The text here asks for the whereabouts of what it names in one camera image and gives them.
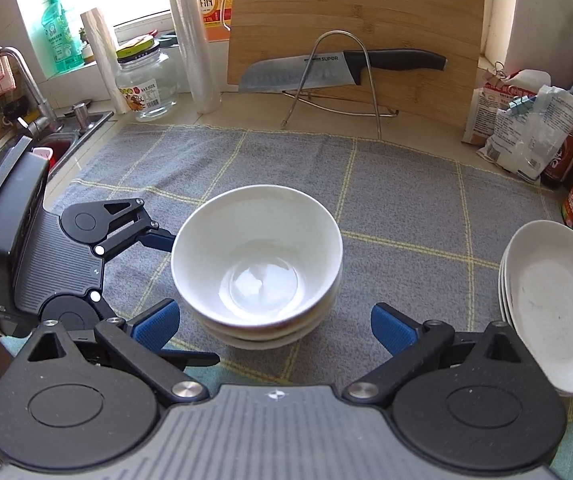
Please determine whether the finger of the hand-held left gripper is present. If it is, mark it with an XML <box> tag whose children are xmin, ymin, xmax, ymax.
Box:
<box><xmin>94</xmin><ymin>291</ymin><xmax>221</xmax><ymax>368</ymax></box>
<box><xmin>94</xmin><ymin>198</ymin><xmax>177</xmax><ymax>262</ymax></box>

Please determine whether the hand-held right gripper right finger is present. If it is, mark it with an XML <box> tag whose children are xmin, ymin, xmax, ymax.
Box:
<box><xmin>343</xmin><ymin>302</ymin><xmax>523</xmax><ymax>405</ymax></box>

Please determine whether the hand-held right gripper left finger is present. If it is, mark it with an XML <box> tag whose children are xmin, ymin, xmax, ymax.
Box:
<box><xmin>26</xmin><ymin>297</ymin><xmax>211</xmax><ymax>408</ymax></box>

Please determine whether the red basin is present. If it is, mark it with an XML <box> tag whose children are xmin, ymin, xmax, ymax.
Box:
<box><xmin>46</xmin><ymin>135</ymin><xmax>76</xmax><ymax>171</ymax></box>

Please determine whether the grey checked mat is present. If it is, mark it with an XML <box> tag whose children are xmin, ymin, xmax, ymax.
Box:
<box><xmin>49</xmin><ymin>122</ymin><xmax>567</xmax><ymax>396</ymax></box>

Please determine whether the round steel sink knob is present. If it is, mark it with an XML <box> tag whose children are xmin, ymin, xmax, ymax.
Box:
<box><xmin>71</xmin><ymin>102</ymin><xmax>95</xmax><ymax>131</ymax></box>

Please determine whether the steel faucet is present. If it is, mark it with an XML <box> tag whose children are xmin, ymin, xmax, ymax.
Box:
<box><xmin>0</xmin><ymin>46</ymin><xmax>60</xmax><ymax>136</ymax></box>

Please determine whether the glass jar with label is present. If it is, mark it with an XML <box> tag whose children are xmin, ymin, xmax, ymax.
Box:
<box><xmin>115</xmin><ymin>35</ymin><xmax>180</xmax><ymax>122</ymax></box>

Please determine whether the small cling film roll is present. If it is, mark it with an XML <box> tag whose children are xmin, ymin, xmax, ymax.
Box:
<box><xmin>80</xmin><ymin>7</ymin><xmax>130</xmax><ymax>115</ymax></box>

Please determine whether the green dish soap bottle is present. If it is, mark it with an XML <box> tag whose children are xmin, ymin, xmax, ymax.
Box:
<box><xmin>40</xmin><ymin>0</ymin><xmax>86</xmax><ymax>73</ymax></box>

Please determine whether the large cling film roll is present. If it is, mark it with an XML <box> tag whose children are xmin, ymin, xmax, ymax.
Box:
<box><xmin>161</xmin><ymin>0</ymin><xmax>223</xmax><ymax>115</ymax></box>

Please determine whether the orange and white bag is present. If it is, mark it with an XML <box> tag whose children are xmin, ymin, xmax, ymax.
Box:
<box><xmin>461</xmin><ymin>70</ymin><xmax>552</xmax><ymax>146</ymax></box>

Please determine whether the orange cooking wine bottle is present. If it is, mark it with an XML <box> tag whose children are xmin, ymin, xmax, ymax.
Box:
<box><xmin>194</xmin><ymin>0</ymin><xmax>237</xmax><ymax>43</ymax></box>

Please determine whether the white and blue bag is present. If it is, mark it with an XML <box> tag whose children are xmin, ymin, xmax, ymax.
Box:
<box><xmin>484</xmin><ymin>85</ymin><xmax>573</xmax><ymax>183</ymax></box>

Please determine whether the metal binder clip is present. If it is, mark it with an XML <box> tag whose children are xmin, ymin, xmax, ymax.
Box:
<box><xmin>484</xmin><ymin>60</ymin><xmax>510</xmax><ymax>83</ymax></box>

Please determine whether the bamboo cutting board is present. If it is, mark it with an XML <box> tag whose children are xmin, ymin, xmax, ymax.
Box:
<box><xmin>226</xmin><ymin>0</ymin><xmax>487</xmax><ymax>128</ymax></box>

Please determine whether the santoku knife with black handle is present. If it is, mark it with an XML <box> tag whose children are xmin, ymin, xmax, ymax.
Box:
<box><xmin>239</xmin><ymin>49</ymin><xmax>448</xmax><ymax>95</ymax></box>

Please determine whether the metal wire rack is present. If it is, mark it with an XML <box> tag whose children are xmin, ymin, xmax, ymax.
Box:
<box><xmin>280</xmin><ymin>30</ymin><xmax>400</xmax><ymax>140</ymax></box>

